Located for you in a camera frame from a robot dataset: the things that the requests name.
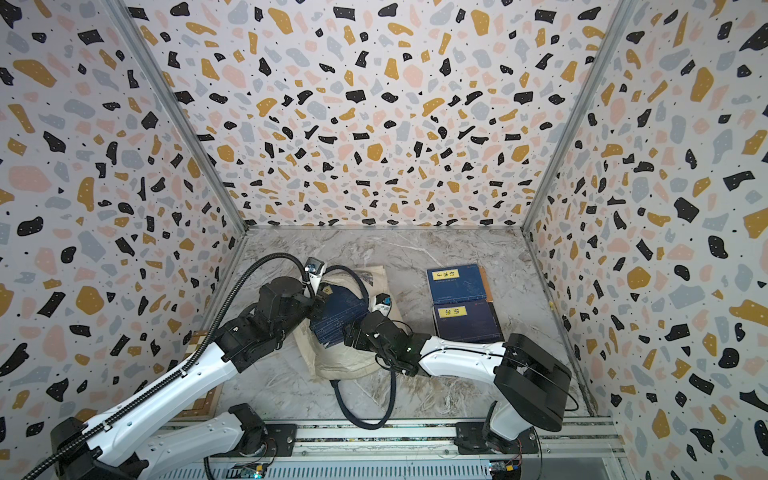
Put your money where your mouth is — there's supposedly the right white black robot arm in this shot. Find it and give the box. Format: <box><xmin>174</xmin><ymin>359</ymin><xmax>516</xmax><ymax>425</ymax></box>
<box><xmin>343</xmin><ymin>311</ymin><xmax>572</xmax><ymax>453</ymax></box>

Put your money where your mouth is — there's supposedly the navy book with yellow label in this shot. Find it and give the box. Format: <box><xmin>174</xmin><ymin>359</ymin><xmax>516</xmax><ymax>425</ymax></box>
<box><xmin>426</xmin><ymin>264</ymin><xmax>492</xmax><ymax>305</ymax></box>

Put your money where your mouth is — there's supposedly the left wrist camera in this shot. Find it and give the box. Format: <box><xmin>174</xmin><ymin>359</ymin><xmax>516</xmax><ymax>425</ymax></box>
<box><xmin>304</xmin><ymin>257</ymin><xmax>327</xmax><ymax>293</ymax></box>

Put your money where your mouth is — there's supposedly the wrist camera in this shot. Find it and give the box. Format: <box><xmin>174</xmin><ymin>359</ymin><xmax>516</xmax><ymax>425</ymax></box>
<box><xmin>370</xmin><ymin>293</ymin><xmax>393</xmax><ymax>317</ymax></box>
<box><xmin>304</xmin><ymin>257</ymin><xmax>327</xmax><ymax>293</ymax></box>

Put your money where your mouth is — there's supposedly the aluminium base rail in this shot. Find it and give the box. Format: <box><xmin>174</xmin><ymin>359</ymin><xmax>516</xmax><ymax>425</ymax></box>
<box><xmin>155</xmin><ymin>417</ymin><xmax>633</xmax><ymax>479</ymax></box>

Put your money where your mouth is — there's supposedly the left green circuit board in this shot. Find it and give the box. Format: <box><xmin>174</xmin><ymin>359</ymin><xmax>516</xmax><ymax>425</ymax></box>
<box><xmin>238</xmin><ymin>463</ymin><xmax>268</xmax><ymax>479</ymax></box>

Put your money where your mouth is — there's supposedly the cream canvas tote bag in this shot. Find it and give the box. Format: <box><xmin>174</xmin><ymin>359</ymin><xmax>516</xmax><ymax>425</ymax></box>
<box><xmin>293</xmin><ymin>263</ymin><xmax>404</xmax><ymax>431</ymax></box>

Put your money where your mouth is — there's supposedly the left black corrugated cable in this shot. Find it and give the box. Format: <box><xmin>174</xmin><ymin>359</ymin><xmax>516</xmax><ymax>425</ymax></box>
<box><xmin>20</xmin><ymin>251</ymin><xmax>310</xmax><ymax>480</ymax></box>

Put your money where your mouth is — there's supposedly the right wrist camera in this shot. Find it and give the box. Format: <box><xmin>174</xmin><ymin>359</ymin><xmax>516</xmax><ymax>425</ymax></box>
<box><xmin>370</xmin><ymin>293</ymin><xmax>393</xmax><ymax>317</ymax></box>

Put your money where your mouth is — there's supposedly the right circuit board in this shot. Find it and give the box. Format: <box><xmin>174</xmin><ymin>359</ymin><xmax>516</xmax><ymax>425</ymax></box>
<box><xmin>489</xmin><ymin>460</ymin><xmax>522</xmax><ymax>480</ymax></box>

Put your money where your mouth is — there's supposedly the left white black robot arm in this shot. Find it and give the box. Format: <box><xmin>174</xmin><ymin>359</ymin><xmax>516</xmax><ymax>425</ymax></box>
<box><xmin>51</xmin><ymin>277</ymin><xmax>326</xmax><ymax>479</ymax></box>

